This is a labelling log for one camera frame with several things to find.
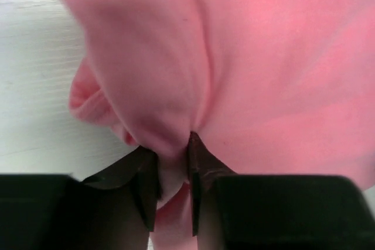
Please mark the pink t shirt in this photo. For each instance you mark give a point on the pink t shirt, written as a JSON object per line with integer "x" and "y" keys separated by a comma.
{"x": 270, "y": 86}

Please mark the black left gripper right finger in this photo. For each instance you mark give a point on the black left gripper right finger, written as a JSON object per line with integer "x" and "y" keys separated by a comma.
{"x": 203, "y": 169}

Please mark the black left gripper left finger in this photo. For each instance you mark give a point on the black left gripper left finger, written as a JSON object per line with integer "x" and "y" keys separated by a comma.
{"x": 139, "y": 171}

